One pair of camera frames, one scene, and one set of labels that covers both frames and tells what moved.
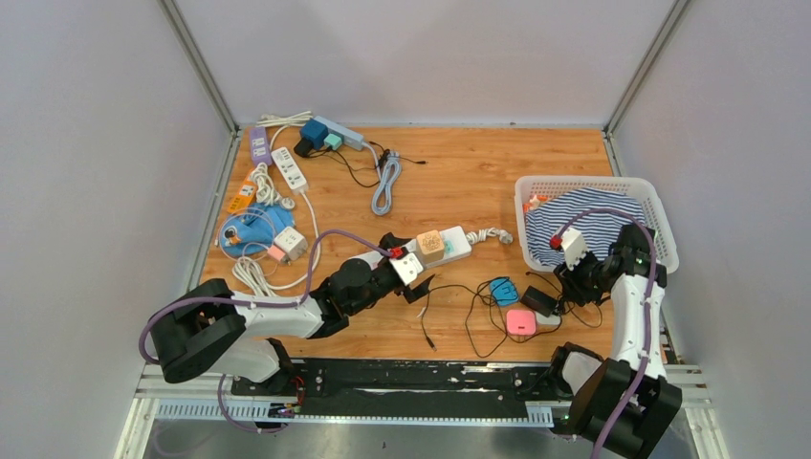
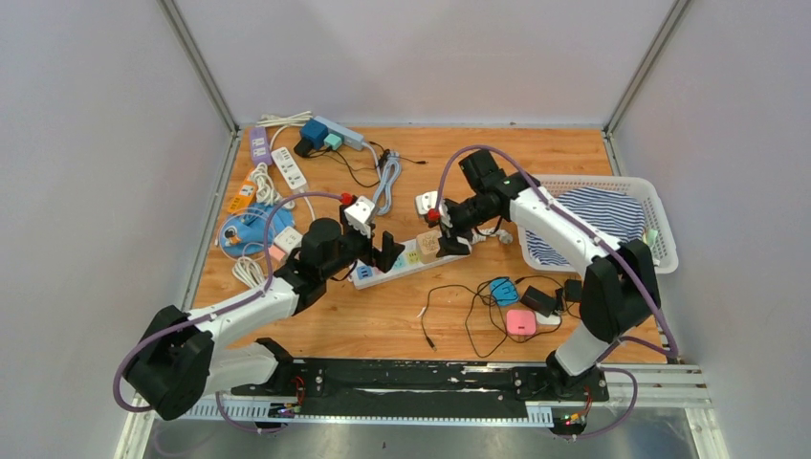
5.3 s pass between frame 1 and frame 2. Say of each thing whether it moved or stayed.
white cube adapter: stayed
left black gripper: moved
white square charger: stayed
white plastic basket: stayed
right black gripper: moved
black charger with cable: stayed
